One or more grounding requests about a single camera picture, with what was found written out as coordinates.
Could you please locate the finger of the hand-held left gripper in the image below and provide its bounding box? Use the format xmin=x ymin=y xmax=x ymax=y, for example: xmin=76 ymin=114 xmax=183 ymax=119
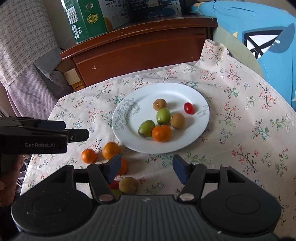
xmin=0 ymin=117 xmax=66 ymax=130
xmin=0 ymin=127 xmax=90 ymax=142

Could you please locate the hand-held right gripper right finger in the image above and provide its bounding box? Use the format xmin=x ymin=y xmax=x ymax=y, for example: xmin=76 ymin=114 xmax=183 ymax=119
xmin=172 ymin=154 xmax=255 ymax=202

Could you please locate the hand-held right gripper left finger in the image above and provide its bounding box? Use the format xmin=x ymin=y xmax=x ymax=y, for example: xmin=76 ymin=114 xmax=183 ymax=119
xmin=46 ymin=154 xmax=122 ymax=204

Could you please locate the orange mandarin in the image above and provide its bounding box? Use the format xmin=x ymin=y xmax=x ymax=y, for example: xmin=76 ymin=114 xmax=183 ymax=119
xmin=81 ymin=148 xmax=97 ymax=164
xmin=117 ymin=158 xmax=128 ymax=176
xmin=102 ymin=142 xmax=121 ymax=160
xmin=152 ymin=125 xmax=172 ymax=142

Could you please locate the brown kiwi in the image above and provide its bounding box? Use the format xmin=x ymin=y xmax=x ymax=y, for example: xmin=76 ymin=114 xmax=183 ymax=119
xmin=118 ymin=177 xmax=138 ymax=195
xmin=170 ymin=113 xmax=186 ymax=129
xmin=153 ymin=99 xmax=167 ymax=110

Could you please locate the white plate with line drawing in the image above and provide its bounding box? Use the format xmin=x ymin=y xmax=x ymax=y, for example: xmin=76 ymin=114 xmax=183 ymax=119
xmin=112 ymin=82 xmax=210 ymax=154

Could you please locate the person's left hand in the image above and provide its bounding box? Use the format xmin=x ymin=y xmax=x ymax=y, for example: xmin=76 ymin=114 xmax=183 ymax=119
xmin=0 ymin=155 xmax=24 ymax=207

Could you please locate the small cardboard box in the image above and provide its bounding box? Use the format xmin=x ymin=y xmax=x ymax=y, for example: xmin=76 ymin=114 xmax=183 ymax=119
xmin=54 ymin=61 xmax=86 ymax=91

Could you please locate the floral tablecloth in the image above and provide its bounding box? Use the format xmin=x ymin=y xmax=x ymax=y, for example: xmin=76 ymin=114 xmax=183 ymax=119
xmin=20 ymin=39 xmax=296 ymax=241

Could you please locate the beige checked curtain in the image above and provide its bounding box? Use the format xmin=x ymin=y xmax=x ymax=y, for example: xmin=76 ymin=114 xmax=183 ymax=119
xmin=0 ymin=0 xmax=61 ymax=87

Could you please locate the brown wooden nightstand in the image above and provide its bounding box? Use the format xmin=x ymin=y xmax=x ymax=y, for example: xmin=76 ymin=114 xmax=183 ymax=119
xmin=59 ymin=14 xmax=218 ymax=91

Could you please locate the green carton box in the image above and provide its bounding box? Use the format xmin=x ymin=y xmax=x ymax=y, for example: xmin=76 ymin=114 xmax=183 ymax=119
xmin=61 ymin=0 xmax=131 ymax=44

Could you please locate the pale green cushion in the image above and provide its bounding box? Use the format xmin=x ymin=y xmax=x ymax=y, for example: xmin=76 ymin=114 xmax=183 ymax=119
xmin=213 ymin=24 xmax=265 ymax=79

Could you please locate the dark blue box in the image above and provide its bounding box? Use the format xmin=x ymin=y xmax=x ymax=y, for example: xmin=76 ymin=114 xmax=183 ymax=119
xmin=126 ymin=0 xmax=197 ymax=21

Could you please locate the blue shark plush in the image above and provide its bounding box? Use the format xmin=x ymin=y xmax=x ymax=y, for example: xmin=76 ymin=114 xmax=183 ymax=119
xmin=191 ymin=0 xmax=296 ymax=109

